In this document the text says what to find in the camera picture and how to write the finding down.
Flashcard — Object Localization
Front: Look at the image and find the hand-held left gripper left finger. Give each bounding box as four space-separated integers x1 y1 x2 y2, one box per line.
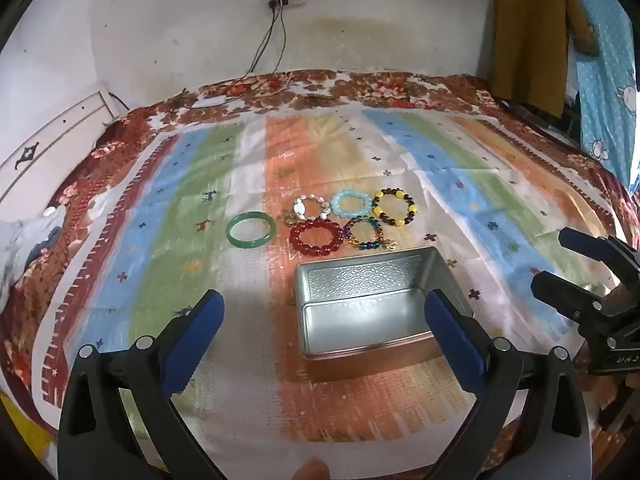
57 289 226 480

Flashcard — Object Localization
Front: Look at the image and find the green jade bangle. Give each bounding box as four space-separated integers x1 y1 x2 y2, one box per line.
226 211 277 249

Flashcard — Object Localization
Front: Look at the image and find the light blue bead bracelet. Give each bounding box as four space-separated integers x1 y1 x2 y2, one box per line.
332 189 374 219

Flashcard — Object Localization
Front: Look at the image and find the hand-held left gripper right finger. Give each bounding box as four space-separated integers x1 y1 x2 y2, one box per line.
424 289 593 480

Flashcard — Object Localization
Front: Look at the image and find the multicolour bead bracelet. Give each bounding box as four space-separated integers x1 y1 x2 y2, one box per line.
342 215 400 253

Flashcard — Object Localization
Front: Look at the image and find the blue printed curtain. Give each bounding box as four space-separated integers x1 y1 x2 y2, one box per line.
565 0 640 196

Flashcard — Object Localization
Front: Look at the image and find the striped printed blanket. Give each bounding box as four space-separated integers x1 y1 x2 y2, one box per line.
0 110 621 480

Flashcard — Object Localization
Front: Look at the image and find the person's left hand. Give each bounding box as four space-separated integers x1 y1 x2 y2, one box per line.
291 457 331 480

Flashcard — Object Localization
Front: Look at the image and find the white and pink bead bracelet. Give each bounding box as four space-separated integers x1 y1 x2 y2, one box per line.
292 195 335 222

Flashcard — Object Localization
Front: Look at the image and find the brown floral bedsheet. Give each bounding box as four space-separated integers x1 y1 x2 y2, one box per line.
0 69 640 480

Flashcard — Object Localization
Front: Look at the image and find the red bead bracelet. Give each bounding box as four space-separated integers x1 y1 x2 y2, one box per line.
289 218 345 259

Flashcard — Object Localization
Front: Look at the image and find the yellow and dark bead bracelet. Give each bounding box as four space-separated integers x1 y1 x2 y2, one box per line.
371 187 417 227

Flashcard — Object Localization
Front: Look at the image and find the silver metal tin box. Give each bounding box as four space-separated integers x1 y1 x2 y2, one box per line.
293 246 475 381

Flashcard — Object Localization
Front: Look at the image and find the mustard yellow hanging cloth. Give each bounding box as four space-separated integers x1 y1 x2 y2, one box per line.
492 0 598 118

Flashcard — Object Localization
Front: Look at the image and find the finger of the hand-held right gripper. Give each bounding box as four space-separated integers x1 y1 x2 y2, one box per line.
557 227 640 286
531 270 616 331

